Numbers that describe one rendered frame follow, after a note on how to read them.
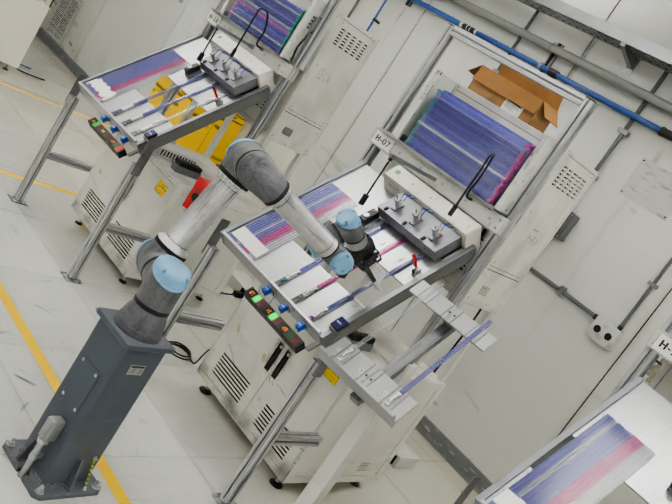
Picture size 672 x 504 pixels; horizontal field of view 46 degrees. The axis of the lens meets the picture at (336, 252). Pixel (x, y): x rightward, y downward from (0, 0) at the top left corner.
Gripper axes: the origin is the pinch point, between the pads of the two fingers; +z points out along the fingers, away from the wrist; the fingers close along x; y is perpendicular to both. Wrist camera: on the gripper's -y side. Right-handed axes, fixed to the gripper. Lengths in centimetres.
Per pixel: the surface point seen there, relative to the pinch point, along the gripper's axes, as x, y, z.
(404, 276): -3.9, 13.0, 7.7
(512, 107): 33, 104, 15
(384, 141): 55, 52, 7
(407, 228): 10.5, 27.3, 5.2
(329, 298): 4.5, -14.0, 0.8
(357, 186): 49, 30, 12
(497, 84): 46, 108, 12
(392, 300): -9.8, 2.7, 6.0
